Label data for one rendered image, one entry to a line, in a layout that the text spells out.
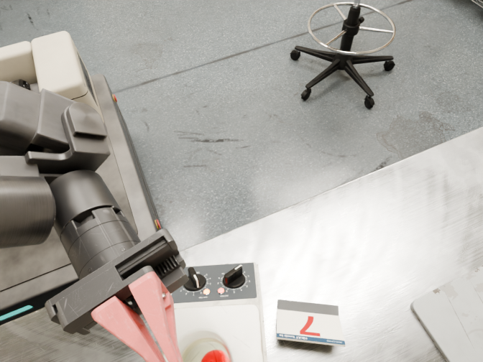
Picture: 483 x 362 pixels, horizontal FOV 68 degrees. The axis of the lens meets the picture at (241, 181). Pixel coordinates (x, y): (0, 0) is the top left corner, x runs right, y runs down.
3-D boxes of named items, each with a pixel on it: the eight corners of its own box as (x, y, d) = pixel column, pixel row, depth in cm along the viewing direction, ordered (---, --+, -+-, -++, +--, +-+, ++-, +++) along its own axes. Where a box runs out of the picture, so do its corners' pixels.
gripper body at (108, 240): (177, 243, 28) (134, 179, 31) (49, 326, 25) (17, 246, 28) (190, 271, 33) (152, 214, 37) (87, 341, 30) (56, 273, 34)
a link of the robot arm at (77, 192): (108, 164, 36) (86, 205, 38) (35, 159, 31) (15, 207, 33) (139, 212, 33) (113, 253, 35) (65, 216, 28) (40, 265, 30)
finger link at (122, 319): (231, 338, 24) (162, 234, 28) (134, 414, 22) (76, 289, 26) (236, 353, 29) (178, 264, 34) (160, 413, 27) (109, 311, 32)
